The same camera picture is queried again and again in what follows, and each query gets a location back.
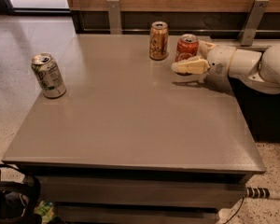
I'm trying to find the orange LaCroix can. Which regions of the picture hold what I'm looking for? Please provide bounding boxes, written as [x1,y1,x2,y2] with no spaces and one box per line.
[149,21,169,61]

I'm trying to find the red Coca-Cola can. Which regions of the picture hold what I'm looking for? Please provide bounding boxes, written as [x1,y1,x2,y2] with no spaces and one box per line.
[175,34,199,62]

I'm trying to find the black and white power strip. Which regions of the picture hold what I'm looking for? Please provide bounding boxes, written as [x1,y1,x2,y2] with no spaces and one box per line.
[245,187,280,200]

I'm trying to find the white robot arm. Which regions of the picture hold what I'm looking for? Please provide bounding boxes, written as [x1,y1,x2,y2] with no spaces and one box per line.
[171,41,280,94]

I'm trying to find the metal wall bracket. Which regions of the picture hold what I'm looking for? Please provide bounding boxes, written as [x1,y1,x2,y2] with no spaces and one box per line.
[107,0,122,35]
[238,0,269,47]

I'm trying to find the green packet on floor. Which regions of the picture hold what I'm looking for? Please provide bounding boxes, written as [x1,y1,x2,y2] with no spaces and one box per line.
[35,201,55,224]

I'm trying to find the grey table drawer cabinet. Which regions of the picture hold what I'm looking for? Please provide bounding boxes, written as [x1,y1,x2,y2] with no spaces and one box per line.
[1,163,267,224]

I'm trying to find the thin black cable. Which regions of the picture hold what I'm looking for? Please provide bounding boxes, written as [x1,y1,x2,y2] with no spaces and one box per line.
[222,196,246,224]

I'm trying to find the green and white 7up can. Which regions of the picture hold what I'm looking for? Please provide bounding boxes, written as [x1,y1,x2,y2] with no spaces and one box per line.
[31,52,66,99]

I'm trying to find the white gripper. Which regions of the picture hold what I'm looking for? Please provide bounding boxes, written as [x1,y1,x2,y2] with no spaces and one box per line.
[171,40,236,77]

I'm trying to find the left metal wall bracket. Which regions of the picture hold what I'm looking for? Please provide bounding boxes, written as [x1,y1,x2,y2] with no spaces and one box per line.
[107,0,122,35]

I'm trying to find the right metal wall bracket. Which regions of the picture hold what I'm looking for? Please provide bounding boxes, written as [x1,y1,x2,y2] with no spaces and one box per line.
[238,0,269,47]

